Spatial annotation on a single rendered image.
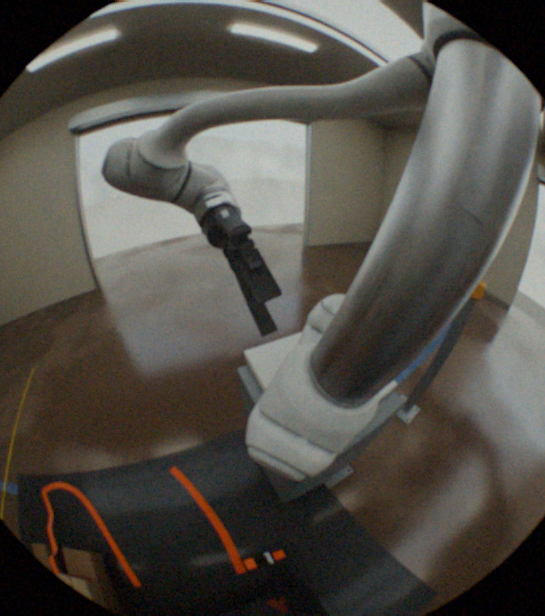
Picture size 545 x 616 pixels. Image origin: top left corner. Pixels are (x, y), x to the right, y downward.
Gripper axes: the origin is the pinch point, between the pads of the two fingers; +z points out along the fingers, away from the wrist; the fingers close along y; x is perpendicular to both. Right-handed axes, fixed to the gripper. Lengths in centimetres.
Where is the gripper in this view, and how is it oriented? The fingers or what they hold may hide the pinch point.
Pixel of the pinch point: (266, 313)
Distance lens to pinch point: 29.1
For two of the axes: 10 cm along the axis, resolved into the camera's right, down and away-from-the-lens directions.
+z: 4.3, 8.3, -3.4
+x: 9.0, -4.0, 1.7
